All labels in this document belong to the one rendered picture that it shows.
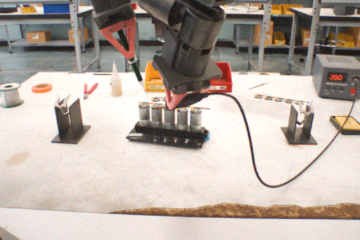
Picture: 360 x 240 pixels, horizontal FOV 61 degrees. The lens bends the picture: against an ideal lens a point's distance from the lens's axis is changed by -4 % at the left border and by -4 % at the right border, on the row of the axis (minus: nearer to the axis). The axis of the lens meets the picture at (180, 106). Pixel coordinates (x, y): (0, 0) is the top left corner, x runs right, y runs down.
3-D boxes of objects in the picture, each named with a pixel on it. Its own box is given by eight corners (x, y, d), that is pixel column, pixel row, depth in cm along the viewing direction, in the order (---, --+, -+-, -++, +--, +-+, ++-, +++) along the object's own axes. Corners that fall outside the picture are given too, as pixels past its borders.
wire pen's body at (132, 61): (136, 80, 64) (114, 29, 59) (143, 77, 64) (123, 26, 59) (137, 83, 62) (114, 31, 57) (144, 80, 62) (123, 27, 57)
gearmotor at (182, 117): (186, 134, 66) (186, 112, 64) (175, 132, 67) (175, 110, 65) (189, 129, 68) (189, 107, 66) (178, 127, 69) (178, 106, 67)
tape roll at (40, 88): (44, 85, 99) (44, 82, 99) (56, 89, 96) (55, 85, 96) (27, 91, 94) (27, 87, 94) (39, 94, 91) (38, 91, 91)
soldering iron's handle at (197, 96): (166, 112, 59) (202, 103, 48) (163, 99, 59) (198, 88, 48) (178, 109, 60) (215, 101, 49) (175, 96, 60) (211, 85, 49)
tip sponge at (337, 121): (366, 135, 68) (367, 129, 67) (341, 135, 68) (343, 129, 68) (350, 121, 75) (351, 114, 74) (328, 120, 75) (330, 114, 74)
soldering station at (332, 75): (360, 102, 86) (368, 69, 82) (317, 99, 88) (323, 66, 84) (348, 85, 99) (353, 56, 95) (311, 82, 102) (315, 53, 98)
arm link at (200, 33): (163, 36, 47) (173, -5, 42) (184, 24, 51) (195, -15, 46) (200, 60, 45) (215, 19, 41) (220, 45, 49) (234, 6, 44)
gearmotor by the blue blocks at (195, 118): (200, 136, 66) (200, 113, 64) (188, 134, 66) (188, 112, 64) (202, 130, 68) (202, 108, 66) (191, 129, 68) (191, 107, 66)
